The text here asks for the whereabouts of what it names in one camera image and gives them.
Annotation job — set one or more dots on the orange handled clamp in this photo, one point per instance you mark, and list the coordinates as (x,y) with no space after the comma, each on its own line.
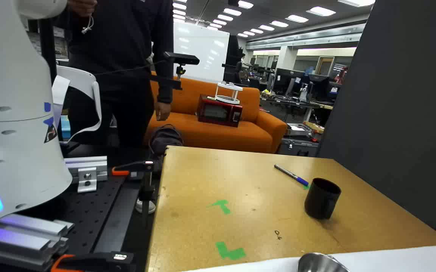
(127,169)

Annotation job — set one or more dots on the dark backdrop panel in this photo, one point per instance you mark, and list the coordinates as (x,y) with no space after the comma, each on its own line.
(383,124)

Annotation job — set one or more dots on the green tape mark front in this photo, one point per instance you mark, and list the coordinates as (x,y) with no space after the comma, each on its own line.
(230,254)

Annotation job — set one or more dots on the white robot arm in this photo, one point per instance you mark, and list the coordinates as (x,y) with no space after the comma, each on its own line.
(32,167)

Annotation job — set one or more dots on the blue capped marker pen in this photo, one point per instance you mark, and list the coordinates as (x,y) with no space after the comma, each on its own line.
(292,175)

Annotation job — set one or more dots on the person in black clothes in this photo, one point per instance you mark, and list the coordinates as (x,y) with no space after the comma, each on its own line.
(123,42)

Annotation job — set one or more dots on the black mug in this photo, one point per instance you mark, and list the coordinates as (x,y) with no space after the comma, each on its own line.
(321,198)

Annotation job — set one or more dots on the small steel pot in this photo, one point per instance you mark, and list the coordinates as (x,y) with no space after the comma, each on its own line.
(316,261)

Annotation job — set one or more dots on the orange sofa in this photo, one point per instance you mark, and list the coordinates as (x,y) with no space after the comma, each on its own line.
(257,130)

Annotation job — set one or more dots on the red microwave oven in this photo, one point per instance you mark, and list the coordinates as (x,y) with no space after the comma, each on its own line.
(218,112)

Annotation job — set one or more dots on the black optical breadboard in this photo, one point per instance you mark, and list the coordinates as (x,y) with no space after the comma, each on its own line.
(100,219)

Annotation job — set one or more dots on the aluminium extrusion rails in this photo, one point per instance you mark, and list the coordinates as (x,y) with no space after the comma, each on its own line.
(32,243)

